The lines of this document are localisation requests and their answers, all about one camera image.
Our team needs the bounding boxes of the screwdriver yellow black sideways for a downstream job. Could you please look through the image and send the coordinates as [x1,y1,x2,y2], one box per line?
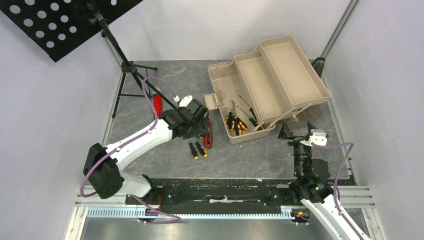
[226,100,236,132]

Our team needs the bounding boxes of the screwdriver yellow black extra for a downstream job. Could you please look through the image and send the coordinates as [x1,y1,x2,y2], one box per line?
[236,116,248,131]

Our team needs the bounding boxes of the beige plastic tool box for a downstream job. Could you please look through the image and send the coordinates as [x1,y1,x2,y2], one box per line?
[204,35,331,144]

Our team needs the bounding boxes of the screwdriver black handle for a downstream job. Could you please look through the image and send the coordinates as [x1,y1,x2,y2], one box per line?
[238,95,257,120]

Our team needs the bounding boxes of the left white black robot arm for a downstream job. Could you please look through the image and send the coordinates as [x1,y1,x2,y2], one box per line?
[80,95,210,204]

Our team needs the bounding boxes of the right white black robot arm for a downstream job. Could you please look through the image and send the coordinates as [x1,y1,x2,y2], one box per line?
[278,120,370,240]

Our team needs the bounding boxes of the red black utility knife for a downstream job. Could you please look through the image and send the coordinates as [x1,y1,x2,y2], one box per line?
[203,118,213,149]

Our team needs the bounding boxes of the red cylindrical object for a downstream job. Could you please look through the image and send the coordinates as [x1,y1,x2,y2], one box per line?
[152,94,163,117]

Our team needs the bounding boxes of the black metronome clear cover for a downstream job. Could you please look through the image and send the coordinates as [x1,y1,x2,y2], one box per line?
[310,57,326,78]

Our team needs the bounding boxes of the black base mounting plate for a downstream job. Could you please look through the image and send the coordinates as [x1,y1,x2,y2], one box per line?
[141,178,303,214]

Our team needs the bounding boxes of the black perforated music stand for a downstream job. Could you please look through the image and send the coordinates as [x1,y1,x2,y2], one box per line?
[0,0,178,119]

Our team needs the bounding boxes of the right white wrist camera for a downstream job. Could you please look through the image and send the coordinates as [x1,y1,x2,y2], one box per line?
[300,129,328,147]

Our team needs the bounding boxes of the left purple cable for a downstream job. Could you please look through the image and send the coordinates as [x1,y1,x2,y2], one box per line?
[79,76,182,225]

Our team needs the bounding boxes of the aluminium frame rail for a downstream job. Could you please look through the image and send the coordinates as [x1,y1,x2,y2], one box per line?
[64,33,160,240]

